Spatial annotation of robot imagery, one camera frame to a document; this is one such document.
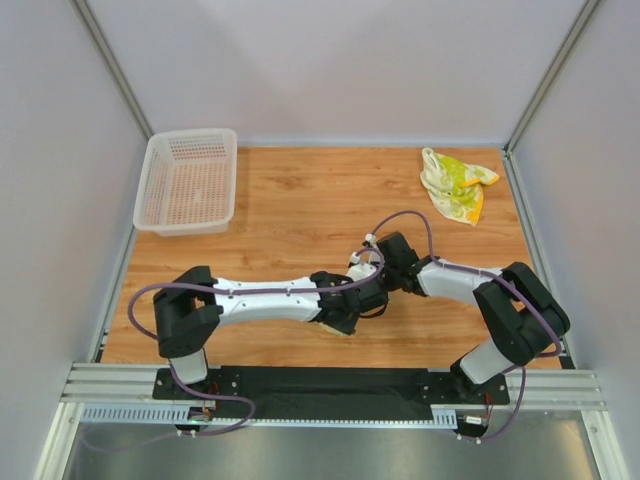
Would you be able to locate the green patterned towel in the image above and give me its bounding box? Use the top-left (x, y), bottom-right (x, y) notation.
top-left (319, 323), bottom-right (353, 337)

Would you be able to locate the white yellow patterned towel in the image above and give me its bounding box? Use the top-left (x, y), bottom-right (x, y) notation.
top-left (419, 148), bottom-right (500, 226)

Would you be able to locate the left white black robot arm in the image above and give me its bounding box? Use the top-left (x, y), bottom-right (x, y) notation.
top-left (153, 265), bottom-right (388, 385)

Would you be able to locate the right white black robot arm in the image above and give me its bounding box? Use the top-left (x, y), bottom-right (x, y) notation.
top-left (376, 232), bottom-right (571, 400)

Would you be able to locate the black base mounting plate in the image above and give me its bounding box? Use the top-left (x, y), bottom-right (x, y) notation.
top-left (152, 364), bottom-right (511, 421)

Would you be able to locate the white perforated plastic basket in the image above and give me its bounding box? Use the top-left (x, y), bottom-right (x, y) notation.
top-left (133, 128), bottom-right (238, 237)

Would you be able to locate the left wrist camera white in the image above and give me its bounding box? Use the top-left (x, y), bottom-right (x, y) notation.
top-left (346, 251), bottom-right (381, 282)

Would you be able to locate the white cable duct strip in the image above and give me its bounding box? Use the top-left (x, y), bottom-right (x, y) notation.
top-left (81, 403), bottom-right (458, 429)

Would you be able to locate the aluminium frame rail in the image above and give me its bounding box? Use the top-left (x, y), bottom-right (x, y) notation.
top-left (61, 362), bottom-right (606, 411)

